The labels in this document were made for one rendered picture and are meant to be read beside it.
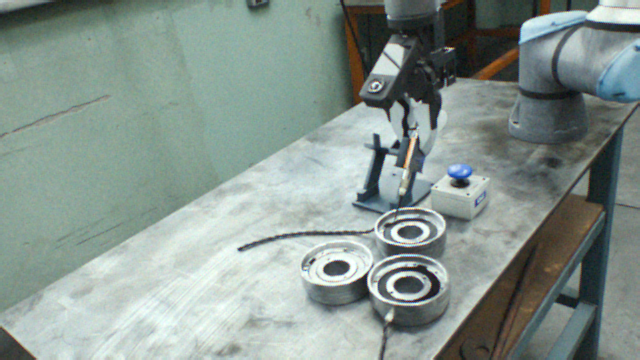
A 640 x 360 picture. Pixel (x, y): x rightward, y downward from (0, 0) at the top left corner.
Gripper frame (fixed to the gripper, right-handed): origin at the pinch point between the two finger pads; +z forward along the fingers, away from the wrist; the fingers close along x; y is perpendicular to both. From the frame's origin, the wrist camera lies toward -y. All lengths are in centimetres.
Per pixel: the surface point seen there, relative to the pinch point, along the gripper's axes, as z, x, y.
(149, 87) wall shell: 22, 159, 42
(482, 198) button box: 11.0, -7.4, 7.5
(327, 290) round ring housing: 9.7, -2.1, -24.8
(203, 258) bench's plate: 12.9, 24.0, -27.2
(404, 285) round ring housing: 11.7, -8.7, -16.7
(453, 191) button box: 8.6, -4.3, 3.9
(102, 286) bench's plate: 13, 33, -41
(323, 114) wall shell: 73, 163, 143
